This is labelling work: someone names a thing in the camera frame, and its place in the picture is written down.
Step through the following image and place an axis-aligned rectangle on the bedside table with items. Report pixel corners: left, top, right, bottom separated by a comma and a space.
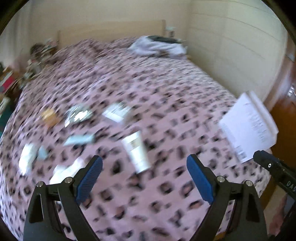
166, 26, 176, 38

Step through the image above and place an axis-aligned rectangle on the white flat packet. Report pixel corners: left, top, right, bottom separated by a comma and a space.
49, 158, 86, 185

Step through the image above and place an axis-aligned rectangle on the white cosmetic tube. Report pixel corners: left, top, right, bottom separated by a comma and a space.
121, 131, 151, 173

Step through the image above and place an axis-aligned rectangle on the brown wooden door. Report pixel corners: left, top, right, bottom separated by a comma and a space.
271, 38, 295, 167

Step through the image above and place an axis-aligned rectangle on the red pink box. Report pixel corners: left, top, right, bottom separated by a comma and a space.
0, 70, 16, 93

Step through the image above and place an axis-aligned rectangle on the pink leopard print blanket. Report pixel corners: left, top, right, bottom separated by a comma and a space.
1, 38, 270, 240

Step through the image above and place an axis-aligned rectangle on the orange small carton box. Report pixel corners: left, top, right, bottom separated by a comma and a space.
41, 108, 61, 128

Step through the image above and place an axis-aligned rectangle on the white blue packet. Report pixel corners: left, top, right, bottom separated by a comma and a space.
18, 143, 49, 175

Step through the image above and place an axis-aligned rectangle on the cluttered bedside shelf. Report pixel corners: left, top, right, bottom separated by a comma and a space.
20, 38, 59, 88

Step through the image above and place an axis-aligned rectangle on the white labelled packet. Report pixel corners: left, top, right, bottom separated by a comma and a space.
102, 102, 132, 125

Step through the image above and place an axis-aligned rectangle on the white grey clothes pile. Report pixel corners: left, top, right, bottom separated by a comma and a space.
128, 35, 187, 59

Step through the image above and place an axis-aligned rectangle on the beige wooden headboard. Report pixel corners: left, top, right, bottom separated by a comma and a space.
57, 20, 166, 48

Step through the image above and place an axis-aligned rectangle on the white cardboard box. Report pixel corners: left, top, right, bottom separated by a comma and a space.
219, 91, 278, 163

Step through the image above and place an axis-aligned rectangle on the silver door handle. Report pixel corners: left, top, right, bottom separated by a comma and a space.
287, 85, 296, 97

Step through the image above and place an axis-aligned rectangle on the white wardrobe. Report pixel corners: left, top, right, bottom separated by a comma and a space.
187, 1, 288, 100

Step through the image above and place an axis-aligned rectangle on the light blue sachet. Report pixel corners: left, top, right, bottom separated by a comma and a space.
63, 134, 95, 146

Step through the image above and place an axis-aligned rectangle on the silver checkered foil bag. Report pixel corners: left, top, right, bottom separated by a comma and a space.
64, 104, 93, 127

